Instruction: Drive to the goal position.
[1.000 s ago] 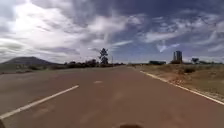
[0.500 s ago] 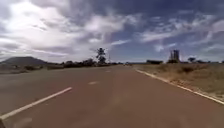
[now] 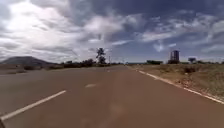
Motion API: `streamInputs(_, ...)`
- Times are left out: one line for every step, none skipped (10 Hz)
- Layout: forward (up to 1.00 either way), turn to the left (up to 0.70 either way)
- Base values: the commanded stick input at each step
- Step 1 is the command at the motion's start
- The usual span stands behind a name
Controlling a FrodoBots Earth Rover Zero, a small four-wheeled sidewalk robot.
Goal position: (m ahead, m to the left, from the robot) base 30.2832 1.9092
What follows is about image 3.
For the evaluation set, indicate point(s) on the row of dark bushes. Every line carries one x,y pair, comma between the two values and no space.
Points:
73,64

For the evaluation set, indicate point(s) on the tall tower building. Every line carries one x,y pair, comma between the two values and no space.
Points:
174,56

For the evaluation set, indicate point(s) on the dark hill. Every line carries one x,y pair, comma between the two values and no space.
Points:
23,60

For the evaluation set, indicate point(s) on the tall dark tree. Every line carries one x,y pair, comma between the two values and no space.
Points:
100,55

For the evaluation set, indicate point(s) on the small flat-topped tree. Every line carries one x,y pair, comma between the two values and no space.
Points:
192,60

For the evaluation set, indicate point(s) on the dark bush clump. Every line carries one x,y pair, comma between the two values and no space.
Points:
154,62

